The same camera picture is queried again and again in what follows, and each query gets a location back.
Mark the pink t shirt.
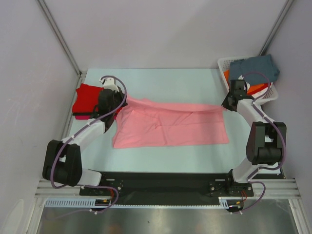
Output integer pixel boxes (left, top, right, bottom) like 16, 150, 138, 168
113, 97, 230, 149

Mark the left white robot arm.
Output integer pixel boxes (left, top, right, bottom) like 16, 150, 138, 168
42, 87, 127, 195

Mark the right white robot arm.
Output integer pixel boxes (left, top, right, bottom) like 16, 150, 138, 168
222, 79, 287, 195

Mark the white t shirt in basket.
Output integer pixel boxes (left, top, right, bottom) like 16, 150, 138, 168
251, 87, 271, 99

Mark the orange t shirt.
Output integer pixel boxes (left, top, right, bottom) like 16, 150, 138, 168
223, 70, 268, 95

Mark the red t shirt in basket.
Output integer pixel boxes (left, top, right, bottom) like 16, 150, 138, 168
247, 83, 268, 95

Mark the folded red t shirt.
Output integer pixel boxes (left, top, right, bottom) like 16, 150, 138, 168
72, 84, 114, 116

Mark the white plastic basket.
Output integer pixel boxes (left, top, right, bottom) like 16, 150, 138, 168
217, 56, 278, 105

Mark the folded magenta t shirt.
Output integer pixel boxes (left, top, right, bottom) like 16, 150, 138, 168
75, 115, 90, 120

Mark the grey blue t shirt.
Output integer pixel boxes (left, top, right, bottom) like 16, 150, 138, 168
229, 54, 280, 85

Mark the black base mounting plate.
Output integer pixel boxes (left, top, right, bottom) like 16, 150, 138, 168
78, 172, 255, 206

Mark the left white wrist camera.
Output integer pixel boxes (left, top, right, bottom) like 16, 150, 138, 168
99, 76, 120, 92

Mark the white slotted cable duct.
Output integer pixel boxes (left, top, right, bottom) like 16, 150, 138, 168
44, 197, 243, 210

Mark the aluminium front frame rail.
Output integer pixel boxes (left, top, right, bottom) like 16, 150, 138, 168
35, 174, 300, 199

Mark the left aluminium corner post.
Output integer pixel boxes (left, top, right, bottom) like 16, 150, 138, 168
36, 0, 82, 77

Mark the aluminium corner post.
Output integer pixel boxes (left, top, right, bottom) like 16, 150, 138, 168
258, 0, 296, 56
36, 0, 82, 77

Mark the right aluminium corner post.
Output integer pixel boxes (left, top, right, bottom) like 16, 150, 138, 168
258, 0, 296, 56

